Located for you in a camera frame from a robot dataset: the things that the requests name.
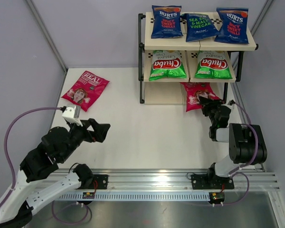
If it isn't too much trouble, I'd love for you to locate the pink real chips bag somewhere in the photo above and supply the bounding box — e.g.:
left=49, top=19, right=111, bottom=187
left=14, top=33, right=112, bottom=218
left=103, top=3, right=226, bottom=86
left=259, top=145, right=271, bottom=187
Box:
left=62, top=71, right=110, bottom=112
left=181, top=82, right=220, bottom=112

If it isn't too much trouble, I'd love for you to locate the green Chuba bag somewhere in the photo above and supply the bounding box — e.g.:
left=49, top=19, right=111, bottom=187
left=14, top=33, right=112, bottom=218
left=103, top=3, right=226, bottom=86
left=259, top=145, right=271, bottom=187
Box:
left=194, top=51, right=232, bottom=79
left=149, top=50, right=187, bottom=81

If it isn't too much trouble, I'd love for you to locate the blue Burts sea salt bag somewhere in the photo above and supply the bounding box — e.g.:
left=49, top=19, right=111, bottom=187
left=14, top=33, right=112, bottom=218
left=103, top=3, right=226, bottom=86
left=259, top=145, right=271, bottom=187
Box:
left=181, top=13, right=219, bottom=42

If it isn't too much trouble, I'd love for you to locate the blue Burts chilli bag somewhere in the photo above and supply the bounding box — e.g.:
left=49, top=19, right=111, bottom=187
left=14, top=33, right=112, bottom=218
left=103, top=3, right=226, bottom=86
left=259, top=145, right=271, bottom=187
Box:
left=214, top=7, right=249, bottom=44
left=151, top=5, right=183, bottom=39

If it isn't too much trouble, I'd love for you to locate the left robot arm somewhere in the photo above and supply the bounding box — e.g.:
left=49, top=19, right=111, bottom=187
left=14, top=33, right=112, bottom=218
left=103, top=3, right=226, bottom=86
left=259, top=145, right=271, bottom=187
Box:
left=0, top=118, right=111, bottom=228

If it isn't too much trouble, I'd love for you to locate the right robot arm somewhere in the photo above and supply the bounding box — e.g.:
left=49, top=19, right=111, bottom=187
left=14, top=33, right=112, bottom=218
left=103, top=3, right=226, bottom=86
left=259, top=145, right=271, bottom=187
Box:
left=190, top=97, right=267, bottom=190

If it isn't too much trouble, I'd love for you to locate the beige three-tier shelf rack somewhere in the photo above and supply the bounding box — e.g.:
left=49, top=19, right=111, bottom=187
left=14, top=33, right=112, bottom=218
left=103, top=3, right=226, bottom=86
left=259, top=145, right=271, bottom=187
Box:
left=138, top=12, right=258, bottom=105

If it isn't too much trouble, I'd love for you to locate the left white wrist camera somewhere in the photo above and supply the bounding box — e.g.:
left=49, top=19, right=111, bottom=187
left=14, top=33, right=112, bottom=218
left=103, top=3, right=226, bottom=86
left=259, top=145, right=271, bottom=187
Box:
left=62, top=104, right=83, bottom=126

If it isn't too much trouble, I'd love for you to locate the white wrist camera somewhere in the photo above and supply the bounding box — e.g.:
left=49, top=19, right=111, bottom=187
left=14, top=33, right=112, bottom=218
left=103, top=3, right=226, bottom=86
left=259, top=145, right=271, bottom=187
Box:
left=62, top=104, right=83, bottom=126
left=224, top=100, right=235, bottom=111

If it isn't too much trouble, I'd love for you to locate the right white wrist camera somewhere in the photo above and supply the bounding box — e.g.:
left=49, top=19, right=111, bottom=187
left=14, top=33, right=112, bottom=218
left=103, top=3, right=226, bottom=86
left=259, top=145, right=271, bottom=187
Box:
left=224, top=100, right=235, bottom=111

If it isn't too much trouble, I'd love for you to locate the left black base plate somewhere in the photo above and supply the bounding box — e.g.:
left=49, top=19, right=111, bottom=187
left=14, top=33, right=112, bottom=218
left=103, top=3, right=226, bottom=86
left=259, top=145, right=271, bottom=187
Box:
left=85, top=174, right=109, bottom=190

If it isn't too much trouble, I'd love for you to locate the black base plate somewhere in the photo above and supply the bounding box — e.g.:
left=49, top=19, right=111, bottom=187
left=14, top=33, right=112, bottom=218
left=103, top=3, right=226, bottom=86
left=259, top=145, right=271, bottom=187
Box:
left=190, top=173, right=234, bottom=190
left=85, top=174, right=109, bottom=190

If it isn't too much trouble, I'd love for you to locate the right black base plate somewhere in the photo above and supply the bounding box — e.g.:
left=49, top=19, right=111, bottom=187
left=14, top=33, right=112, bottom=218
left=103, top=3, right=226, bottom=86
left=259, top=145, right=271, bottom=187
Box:
left=190, top=173, right=234, bottom=190

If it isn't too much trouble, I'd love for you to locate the white slotted cable duct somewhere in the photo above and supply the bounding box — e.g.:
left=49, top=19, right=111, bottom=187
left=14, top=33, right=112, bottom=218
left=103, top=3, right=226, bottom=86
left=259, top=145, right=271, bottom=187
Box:
left=57, top=191, right=210, bottom=201

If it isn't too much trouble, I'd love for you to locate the aluminium mounting rail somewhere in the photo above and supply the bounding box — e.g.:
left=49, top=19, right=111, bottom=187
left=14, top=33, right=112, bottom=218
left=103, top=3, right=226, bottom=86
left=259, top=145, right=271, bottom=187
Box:
left=21, top=168, right=281, bottom=193

